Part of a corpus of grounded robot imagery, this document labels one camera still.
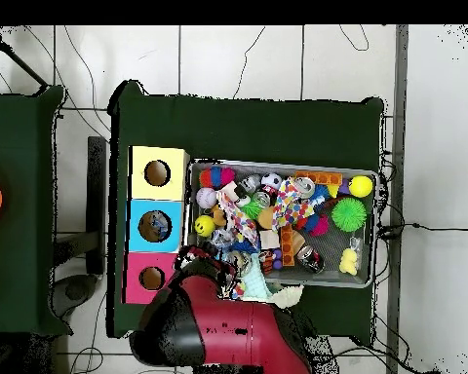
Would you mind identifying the mint green cloth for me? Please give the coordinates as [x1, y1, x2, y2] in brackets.
[240, 260, 273, 303]

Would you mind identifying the crushed red black can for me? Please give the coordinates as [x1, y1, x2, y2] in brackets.
[295, 244, 327, 274]

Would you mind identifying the cream muslin cloth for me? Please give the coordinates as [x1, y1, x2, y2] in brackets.
[266, 283, 305, 310]

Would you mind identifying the wooden box with three holes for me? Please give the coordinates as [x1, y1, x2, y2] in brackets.
[124, 145, 191, 307]

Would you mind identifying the shallow clear bin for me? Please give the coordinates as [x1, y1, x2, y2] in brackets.
[181, 158, 379, 289]

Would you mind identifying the white baseball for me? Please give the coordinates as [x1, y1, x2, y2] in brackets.
[195, 186, 219, 209]

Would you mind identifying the rainbow spiky toy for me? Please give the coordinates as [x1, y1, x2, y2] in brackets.
[200, 167, 238, 189]

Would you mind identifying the yellow smiley ball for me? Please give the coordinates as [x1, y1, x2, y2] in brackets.
[193, 214, 217, 239]

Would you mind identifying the black and white soccer ball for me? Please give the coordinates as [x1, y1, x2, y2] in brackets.
[260, 172, 284, 193]

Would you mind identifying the small polka dot cloth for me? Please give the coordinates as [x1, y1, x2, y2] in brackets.
[271, 180, 315, 231]

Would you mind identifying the crushed silver can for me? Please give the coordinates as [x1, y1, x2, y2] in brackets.
[292, 177, 318, 201]

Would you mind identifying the large green spiky ball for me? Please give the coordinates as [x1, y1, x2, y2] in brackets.
[331, 197, 369, 234]

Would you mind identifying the yellow rubber duck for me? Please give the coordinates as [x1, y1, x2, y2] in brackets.
[338, 247, 360, 277]

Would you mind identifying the black flat panel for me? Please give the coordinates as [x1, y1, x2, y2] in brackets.
[86, 135, 109, 276]

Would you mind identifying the grey floor stand base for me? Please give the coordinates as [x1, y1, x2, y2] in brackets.
[50, 232, 102, 317]

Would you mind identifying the green covered side table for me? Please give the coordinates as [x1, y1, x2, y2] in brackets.
[0, 85, 67, 336]

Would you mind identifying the black floor cable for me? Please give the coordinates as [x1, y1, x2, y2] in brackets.
[376, 220, 468, 241]

